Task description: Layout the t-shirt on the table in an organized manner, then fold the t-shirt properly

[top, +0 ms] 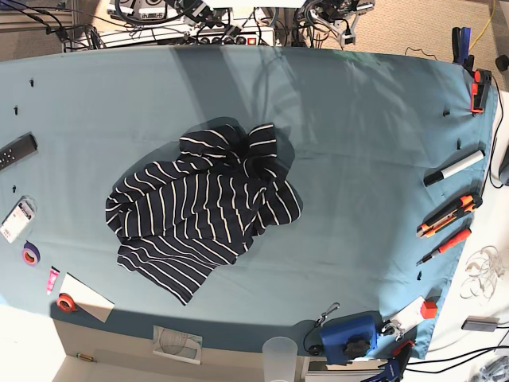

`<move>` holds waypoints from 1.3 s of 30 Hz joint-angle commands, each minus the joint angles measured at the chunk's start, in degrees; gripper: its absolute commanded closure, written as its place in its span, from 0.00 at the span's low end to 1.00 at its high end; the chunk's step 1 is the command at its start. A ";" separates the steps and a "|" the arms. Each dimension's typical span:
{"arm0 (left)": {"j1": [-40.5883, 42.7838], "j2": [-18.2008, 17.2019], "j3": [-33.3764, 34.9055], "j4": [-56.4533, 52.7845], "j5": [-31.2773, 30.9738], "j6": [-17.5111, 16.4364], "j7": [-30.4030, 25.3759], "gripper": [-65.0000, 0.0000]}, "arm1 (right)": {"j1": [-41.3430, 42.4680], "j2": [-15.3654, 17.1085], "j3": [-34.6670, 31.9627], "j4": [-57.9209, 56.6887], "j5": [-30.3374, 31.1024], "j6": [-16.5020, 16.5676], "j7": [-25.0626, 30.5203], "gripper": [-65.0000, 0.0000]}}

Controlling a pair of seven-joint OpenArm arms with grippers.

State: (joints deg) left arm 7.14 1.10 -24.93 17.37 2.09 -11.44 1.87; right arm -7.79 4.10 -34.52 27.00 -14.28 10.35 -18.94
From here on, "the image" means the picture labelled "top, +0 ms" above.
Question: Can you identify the printed diagram paper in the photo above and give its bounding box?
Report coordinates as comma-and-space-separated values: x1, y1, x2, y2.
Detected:
152, 325, 203, 364

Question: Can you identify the blue handled spring clamp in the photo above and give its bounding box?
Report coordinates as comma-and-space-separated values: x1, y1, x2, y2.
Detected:
452, 27, 474, 68

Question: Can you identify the orange tape roll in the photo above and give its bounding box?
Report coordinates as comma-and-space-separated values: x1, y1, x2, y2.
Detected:
56, 293, 77, 314

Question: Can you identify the blue clamp with knob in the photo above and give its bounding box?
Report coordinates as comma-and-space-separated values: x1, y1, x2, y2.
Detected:
320, 315, 379, 364

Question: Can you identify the small red cube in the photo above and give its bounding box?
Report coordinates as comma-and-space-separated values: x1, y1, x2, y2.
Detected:
421, 301, 437, 320

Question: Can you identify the pink glue tube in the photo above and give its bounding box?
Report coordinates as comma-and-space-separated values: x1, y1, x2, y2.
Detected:
46, 267, 60, 295

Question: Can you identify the black white marker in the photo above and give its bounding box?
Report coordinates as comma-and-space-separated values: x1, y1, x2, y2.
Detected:
423, 150, 484, 187

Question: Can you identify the silver carabiner with cord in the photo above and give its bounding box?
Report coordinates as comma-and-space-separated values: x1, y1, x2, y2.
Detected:
302, 302, 340, 357

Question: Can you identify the grey flat adapter box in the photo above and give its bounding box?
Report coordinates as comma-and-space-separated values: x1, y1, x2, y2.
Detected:
461, 317, 499, 333

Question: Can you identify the black remote control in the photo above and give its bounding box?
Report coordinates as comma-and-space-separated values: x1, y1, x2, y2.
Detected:
0, 133, 37, 171

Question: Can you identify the navy white striped t-shirt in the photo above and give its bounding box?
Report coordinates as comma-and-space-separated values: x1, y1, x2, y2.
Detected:
105, 123, 303, 304

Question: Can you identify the purple tape roll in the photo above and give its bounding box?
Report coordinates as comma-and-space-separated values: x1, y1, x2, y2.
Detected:
21, 241, 41, 267

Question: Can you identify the translucent plastic cup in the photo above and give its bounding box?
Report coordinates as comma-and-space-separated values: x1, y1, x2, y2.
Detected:
262, 337, 298, 382

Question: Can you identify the blue red bar clamp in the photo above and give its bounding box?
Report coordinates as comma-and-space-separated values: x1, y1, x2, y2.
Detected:
362, 340, 414, 382

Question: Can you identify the white paper sheet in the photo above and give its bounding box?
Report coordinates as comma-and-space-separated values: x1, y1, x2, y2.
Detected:
60, 273, 115, 323

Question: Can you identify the teal table cloth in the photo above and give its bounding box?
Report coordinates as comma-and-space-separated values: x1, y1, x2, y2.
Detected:
1, 46, 498, 352

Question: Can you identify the orange black clamp tool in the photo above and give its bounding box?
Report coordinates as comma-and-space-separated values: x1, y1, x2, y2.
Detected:
470, 70, 492, 115

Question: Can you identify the white power strip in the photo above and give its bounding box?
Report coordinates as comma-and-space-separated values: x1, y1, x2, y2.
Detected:
99, 18, 282, 49

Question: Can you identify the orange black screwdriver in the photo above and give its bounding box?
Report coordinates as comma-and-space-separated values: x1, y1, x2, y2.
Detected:
416, 228, 472, 266

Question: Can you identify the orange black utility knife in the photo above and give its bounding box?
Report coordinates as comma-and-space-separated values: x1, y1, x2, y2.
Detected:
416, 193, 483, 238

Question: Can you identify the bundle of white zip ties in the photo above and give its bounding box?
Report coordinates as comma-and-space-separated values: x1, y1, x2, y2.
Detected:
460, 245, 508, 306

